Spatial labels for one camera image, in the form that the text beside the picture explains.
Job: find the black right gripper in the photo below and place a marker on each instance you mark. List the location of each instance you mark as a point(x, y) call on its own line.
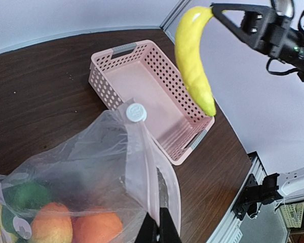
point(259, 27)

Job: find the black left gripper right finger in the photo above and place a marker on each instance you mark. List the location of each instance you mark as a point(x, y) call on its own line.
point(167, 229)

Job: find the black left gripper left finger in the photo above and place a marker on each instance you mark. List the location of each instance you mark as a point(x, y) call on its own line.
point(148, 232)

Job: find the orange toy orange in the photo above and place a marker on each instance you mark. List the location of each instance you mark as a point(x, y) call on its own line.
point(101, 227)

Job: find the yellow toy banana bunch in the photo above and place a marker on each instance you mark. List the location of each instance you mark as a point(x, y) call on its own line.
point(187, 54)

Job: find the clear zip top bag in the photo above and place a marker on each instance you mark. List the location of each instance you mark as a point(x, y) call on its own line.
point(112, 166)

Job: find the green orange toy mango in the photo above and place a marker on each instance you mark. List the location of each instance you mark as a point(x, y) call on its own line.
point(52, 224)

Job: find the pink perforated plastic basket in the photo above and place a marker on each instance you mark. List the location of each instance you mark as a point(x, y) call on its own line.
point(142, 72)

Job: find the green toy bell pepper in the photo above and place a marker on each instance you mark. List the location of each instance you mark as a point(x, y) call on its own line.
point(23, 200)

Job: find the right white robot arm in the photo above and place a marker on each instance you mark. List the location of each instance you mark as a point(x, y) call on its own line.
point(295, 43)

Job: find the front aluminium rail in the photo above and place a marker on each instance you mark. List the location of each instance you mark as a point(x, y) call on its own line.
point(252, 217)

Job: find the right aluminium frame post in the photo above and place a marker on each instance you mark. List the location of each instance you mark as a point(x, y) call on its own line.
point(174, 13)

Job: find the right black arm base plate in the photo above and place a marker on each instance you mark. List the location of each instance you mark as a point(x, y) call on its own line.
point(254, 193)

